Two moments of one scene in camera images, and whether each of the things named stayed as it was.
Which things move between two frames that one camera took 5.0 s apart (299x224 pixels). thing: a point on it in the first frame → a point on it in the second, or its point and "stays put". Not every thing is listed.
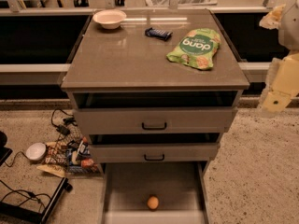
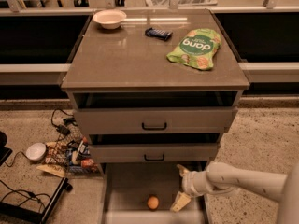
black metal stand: x=41 y=217 stays put
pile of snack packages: x=72 y=156 stays put
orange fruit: x=152 y=203 stays put
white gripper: x=290 y=25 → x=189 y=183
